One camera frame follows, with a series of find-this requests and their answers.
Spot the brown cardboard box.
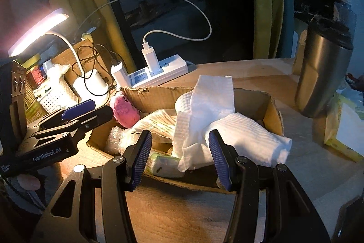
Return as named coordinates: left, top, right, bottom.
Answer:
left=86, top=86, right=285, bottom=194

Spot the clear bubble wrap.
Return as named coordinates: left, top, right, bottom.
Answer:
left=104, top=126, right=143, bottom=156

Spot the brown carton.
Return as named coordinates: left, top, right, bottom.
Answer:
left=53, top=39, right=115, bottom=90

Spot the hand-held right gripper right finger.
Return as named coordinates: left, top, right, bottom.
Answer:
left=208, top=129, right=330, bottom=243

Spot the black cable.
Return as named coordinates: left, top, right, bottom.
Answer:
left=70, top=44, right=121, bottom=90

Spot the white power strip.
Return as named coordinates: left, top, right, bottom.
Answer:
left=126, top=54, right=190, bottom=89

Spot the person's left hand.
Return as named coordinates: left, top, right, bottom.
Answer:
left=16, top=174, right=41, bottom=192

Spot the clear water bottle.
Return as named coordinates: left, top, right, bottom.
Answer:
left=333, top=0, right=358, bottom=33

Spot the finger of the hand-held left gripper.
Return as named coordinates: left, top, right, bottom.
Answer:
left=31, top=105, right=114, bottom=141
left=37, top=99, right=96, bottom=131

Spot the white charging cable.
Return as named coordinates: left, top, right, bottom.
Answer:
left=81, top=0, right=212, bottom=46

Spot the tall white charger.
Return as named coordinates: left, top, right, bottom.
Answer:
left=141, top=43, right=160, bottom=73

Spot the stainless steel tumbler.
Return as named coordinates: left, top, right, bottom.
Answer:
left=294, top=17, right=354, bottom=118

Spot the white desk lamp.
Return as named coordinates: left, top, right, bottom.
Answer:
left=8, top=8, right=110, bottom=100

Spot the white plastic basket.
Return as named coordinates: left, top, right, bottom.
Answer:
left=33, top=83, right=79, bottom=115

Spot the green white tissue packet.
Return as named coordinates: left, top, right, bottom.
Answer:
left=146, top=152, right=185, bottom=179

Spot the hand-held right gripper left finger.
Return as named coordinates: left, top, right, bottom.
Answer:
left=31, top=130, right=152, bottom=243

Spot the pink plush toy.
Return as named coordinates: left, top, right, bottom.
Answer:
left=109, top=91, right=141, bottom=129

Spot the printed white plastic bag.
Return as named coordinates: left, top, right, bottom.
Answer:
left=129, top=109, right=182, bottom=144

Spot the white paper towel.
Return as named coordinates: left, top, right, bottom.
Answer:
left=172, top=75, right=293, bottom=172

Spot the yellow tissue pack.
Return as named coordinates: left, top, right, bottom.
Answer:
left=324, top=95, right=364, bottom=163

